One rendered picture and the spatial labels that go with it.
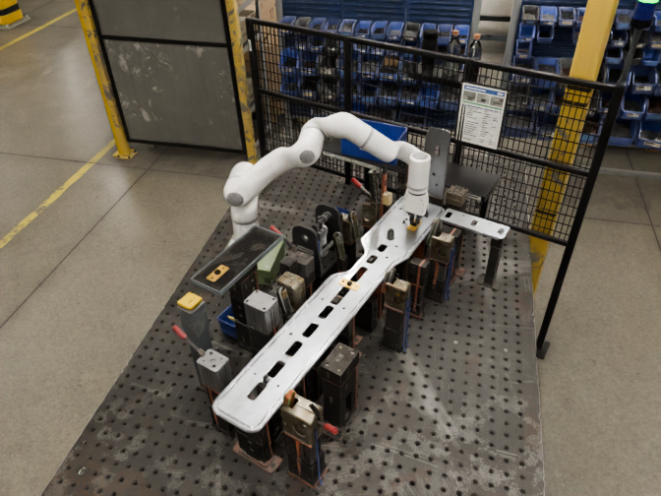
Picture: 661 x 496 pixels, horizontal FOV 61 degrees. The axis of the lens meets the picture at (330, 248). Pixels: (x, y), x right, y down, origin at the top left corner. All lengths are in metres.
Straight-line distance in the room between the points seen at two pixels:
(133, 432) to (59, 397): 1.23
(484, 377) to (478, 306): 0.39
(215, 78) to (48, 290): 1.97
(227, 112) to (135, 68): 0.80
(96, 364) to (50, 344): 0.36
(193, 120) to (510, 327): 3.26
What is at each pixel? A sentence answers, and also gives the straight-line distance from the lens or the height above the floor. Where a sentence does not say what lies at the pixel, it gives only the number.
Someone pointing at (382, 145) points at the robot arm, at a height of 1.41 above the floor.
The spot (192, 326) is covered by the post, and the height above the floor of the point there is 1.08.
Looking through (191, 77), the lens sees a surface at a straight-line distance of 4.70.
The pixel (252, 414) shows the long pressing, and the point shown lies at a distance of 1.81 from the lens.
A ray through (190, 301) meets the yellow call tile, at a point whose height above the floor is 1.16.
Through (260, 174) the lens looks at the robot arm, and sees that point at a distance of 2.35.
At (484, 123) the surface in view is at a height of 1.27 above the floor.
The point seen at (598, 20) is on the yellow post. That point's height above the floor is 1.78.
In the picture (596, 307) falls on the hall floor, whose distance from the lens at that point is 3.81.
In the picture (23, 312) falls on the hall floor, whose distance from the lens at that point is 4.02.
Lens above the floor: 2.47
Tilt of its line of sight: 39 degrees down
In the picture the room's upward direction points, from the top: 2 degrees counter-clockwise
